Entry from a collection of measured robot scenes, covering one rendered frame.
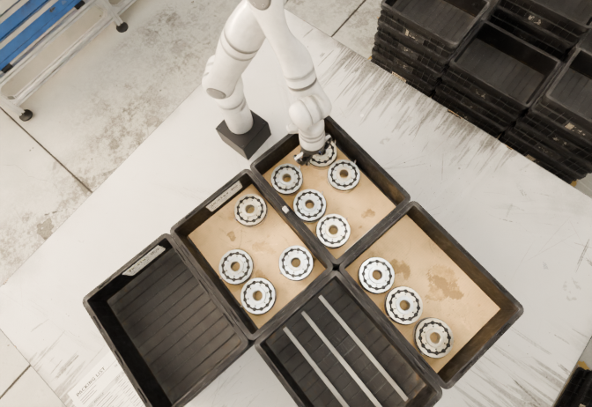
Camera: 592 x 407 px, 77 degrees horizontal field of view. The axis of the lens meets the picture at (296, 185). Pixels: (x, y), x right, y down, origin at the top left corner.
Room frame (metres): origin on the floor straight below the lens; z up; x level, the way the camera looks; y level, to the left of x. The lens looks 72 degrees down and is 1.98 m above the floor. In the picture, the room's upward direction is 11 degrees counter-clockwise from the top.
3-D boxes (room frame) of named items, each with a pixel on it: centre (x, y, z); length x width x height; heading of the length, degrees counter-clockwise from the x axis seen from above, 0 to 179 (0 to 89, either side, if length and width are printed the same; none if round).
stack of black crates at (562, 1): (1.13, -1.35, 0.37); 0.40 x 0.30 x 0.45; 40
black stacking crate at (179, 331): (0.04, 0.43, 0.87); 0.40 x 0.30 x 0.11; 30
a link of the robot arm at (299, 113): (0.45, -0.06, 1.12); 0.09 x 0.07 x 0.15; 109
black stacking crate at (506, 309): (-0.01, -0.29, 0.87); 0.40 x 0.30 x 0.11; 30
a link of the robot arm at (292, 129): (0.47, -0.06, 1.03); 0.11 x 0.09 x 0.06; 24
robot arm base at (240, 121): (0.66, 0.15, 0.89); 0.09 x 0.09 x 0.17; 39
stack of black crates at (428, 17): (1.18, -0.78, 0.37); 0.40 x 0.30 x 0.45; 40
